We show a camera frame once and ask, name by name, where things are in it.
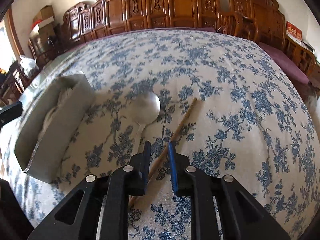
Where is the long carved wooden sofa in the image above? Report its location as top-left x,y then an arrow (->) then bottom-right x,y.
61,0 -> 243,47

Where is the dark wooden chopstick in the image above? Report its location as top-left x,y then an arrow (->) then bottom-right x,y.
128,98 -> 197,208

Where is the blue floral tablecloth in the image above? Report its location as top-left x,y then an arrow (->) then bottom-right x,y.
1,29 -> 319,239

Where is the white plastic bag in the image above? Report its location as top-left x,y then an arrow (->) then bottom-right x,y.
20,55 -> 40,78

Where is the grey metal rectangular tray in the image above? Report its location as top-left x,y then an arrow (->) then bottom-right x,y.
14,73 -> 94,183

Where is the purple armchair cushion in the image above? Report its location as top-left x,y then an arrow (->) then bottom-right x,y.
258,42 -> 309,85

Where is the wooden door frame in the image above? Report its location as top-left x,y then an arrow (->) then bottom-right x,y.
4,6 -> 25,62

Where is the brown cardboard box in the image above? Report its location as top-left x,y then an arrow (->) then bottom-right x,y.
33,5 -> 55,23

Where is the dark wooden dining chair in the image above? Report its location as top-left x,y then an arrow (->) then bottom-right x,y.
1,61 -> 29,106

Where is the carved wooden armchair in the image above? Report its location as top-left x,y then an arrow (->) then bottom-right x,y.
229,0 -> 316,77

